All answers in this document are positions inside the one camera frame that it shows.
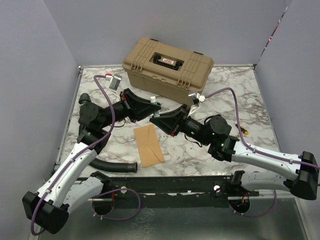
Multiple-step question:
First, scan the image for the black metal base rail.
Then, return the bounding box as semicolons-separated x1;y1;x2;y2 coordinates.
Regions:
91;171;259;209

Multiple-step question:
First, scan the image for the brown kraft envelope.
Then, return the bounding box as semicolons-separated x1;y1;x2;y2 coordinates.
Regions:
133;124;165;168

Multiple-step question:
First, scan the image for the yellow black handled screwdriver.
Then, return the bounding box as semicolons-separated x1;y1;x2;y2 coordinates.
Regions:
235;123;249;137

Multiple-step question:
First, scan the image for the black corrugated hose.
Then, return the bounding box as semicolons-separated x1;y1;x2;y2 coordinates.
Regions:
77;92;139;174

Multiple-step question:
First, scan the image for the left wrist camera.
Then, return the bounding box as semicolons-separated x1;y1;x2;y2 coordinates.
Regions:
105;73;123;93

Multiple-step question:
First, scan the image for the tan plastic toolbox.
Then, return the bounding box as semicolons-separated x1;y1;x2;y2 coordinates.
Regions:
122;37;214;106

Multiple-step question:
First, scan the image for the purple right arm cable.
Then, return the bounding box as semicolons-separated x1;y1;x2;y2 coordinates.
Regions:
204;87;320;218

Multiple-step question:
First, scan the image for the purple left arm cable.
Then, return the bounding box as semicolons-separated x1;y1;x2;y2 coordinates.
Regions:
29;73;141;236

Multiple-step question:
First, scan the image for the green white glue stick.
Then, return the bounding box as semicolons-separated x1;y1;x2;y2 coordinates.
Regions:
149;96;161;118

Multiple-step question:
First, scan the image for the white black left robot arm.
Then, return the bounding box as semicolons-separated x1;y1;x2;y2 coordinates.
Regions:
22;88;161;236

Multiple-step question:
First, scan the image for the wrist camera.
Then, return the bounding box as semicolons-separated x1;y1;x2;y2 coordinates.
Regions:
105;73;123;93
188;92;206;116

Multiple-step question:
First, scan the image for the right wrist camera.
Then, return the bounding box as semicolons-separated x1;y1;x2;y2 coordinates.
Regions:
188;92;206;116

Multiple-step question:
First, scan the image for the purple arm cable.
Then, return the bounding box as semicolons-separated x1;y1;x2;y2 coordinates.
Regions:
29;73;141;236
204;87;320;218

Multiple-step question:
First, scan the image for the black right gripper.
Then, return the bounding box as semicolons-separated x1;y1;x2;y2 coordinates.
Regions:
150;103;212;147

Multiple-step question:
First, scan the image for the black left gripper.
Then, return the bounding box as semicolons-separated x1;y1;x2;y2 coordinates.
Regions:
100;88;162;129

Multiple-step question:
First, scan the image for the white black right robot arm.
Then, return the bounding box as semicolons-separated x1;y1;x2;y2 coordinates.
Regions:
149;105;320;201

